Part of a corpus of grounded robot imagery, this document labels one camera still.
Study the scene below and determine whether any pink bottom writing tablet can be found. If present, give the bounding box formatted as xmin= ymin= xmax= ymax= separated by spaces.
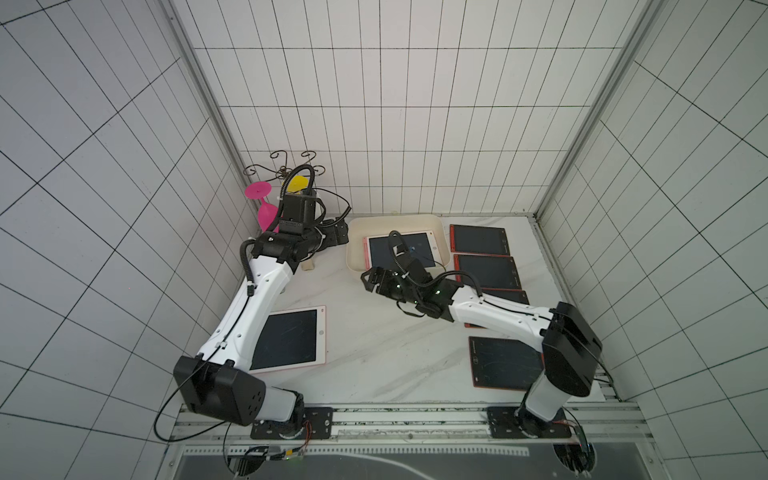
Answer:
xmin=363 ymin=231 xmax=444 ymax=270

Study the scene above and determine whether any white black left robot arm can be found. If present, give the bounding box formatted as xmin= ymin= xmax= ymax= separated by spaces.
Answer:
xmin=173 ymin=219 xmax=349 ymax=432

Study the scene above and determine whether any cream plastic storage box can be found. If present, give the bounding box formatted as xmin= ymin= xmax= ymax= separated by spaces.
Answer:
xmin=346 ymin=214 xmax=450 ymax=273

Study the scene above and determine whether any yellow plastic goblet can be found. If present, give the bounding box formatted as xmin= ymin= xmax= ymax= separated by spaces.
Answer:
xmin=286 ymin=175 xmax=310 ymax=193

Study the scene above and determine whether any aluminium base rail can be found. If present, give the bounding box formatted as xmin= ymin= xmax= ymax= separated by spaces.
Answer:
xmin=171 ymin=402 xmax=653 ymax=448

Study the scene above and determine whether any metal cup holder stand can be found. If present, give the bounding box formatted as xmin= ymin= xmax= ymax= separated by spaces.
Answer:
xmin=243 ymin=150 xmax=327 ymax=182

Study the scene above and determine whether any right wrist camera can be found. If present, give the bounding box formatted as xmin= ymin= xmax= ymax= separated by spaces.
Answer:
xmin=388 ymin=230 xmax=432 ymax=284

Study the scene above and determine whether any pink plastic goblet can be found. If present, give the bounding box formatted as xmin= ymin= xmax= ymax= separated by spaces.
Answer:
xmin=244 ymin=181 xmax=280 ymax=232

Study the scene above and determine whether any white pink writing tablet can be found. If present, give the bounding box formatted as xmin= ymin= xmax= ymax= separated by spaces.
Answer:
xmin=250 ymin=306 xmax=327 ymax=373

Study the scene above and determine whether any red writing tablet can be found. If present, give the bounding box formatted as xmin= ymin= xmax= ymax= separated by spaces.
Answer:
xmin=469 ymin=336 xmax=543 ymax=391
xmin=464 ymin=286 xmax=530 ymax=328
xmin=449 ymin=224 xmax=511 ymax=257
xmin=453 ymin=254 xmax=522 ymax=290

